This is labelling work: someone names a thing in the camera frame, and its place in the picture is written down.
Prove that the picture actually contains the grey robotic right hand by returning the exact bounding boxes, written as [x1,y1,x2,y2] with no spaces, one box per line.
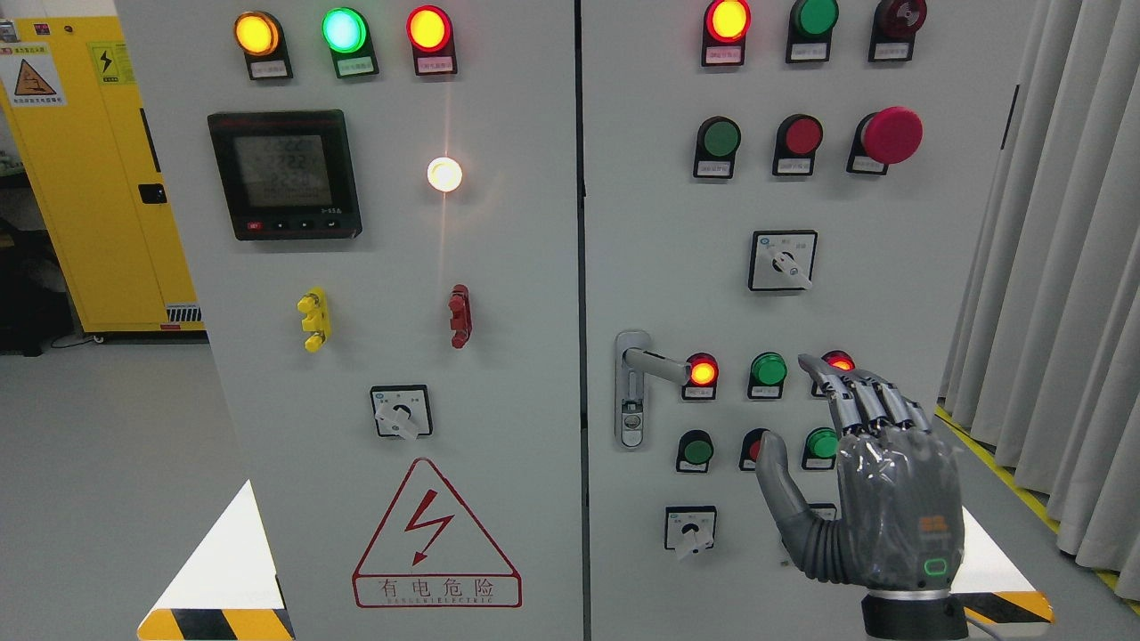
[756,352,964,592]

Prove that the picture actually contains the silver door handle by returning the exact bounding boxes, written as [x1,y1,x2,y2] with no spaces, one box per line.
[614,328,692,451]

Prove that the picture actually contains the grey right cabinet door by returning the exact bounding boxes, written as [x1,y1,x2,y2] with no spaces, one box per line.
[581,1,1039,640]

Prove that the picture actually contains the grey cabinet door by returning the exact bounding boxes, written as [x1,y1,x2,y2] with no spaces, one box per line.
[581,1,1039,640]
[117,1,585,640]

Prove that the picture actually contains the grey left cabinet door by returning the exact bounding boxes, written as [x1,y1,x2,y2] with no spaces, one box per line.
[117,1,585,640]

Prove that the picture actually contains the green push button lower right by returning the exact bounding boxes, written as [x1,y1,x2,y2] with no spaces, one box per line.
[801,427,839,471]

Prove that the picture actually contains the green push button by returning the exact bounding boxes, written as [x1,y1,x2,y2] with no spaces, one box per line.
[675,429,715,474]
[692,115,742,180]
[801,427,839,471]

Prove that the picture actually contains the red push button lower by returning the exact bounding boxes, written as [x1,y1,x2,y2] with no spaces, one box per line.
[736,427,767,472]

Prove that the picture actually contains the red push button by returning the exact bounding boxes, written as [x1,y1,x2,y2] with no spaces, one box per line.
[772,113,824,177]
[736,427,767,472]

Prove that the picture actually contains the red lit indicator middle right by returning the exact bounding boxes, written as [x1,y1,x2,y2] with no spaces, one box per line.
[811,350,856,398]

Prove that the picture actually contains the green indicator middle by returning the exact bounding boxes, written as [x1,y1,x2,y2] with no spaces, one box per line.
[746,352,787,401]

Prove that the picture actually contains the green push button lower left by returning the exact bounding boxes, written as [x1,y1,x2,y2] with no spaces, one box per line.
[675,429,715,474]

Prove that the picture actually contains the grey curtain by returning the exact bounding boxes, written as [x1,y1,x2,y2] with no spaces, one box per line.
[941,1,1139,601]

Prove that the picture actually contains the red lit indicator middle left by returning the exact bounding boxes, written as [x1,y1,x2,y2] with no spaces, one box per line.
[681,352,720,401]

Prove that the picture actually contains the red emergency stop button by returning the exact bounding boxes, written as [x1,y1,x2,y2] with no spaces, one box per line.
[844,106,925,175]

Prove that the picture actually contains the red push button upper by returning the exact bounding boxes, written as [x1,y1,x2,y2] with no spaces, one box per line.
[772,113,824,177]

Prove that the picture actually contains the green push button upper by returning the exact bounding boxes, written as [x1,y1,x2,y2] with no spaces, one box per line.
[692,115,742,180]

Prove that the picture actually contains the red lightning warning sticker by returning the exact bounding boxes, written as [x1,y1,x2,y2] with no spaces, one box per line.
[353,459,524,608]

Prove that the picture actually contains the red terminal connector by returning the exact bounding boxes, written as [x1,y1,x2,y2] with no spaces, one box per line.
[448,284,473,349]

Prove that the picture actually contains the dark red buzzer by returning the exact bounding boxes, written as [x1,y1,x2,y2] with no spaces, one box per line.
[868,0,929,62]

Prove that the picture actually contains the green top indicator light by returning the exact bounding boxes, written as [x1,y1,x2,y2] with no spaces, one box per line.
[785,0,839,64]

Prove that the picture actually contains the red lit top indicator right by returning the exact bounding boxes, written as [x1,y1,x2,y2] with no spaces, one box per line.
[700,0,752,68]

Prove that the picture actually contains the white lit indicator light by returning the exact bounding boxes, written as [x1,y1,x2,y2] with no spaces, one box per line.
[428,157,464,193]

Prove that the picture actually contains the yellow terminal connector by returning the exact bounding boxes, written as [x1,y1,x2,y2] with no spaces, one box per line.
[298,287,331,352]

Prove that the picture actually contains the red lit indicator light left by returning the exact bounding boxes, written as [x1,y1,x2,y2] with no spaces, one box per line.
[404,5,459,76]

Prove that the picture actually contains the black digital power meter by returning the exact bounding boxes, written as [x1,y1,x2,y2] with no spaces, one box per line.
[207,109,363,242]

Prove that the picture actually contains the green lit indicator light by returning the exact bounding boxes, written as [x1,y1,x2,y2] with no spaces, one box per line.
[321,7,378,78]

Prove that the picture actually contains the yellow indicator light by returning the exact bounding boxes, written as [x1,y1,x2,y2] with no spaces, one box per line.
[233,11,293,81]

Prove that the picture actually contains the yellow safety cabinet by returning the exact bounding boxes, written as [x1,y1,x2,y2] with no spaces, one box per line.
[1,16,204,334]

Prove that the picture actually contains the black key selector switch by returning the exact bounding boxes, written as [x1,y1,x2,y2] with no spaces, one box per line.
[775,502,839,553]

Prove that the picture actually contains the lower white rotary switch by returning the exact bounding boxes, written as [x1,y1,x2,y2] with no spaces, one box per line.
[663,506,717,561]

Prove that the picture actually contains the upper right rotary switch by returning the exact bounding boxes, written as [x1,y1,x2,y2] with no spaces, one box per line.
[746,230,819,292]

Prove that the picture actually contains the left door rotary switch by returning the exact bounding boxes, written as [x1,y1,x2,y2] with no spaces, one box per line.
[371,383,433,441]

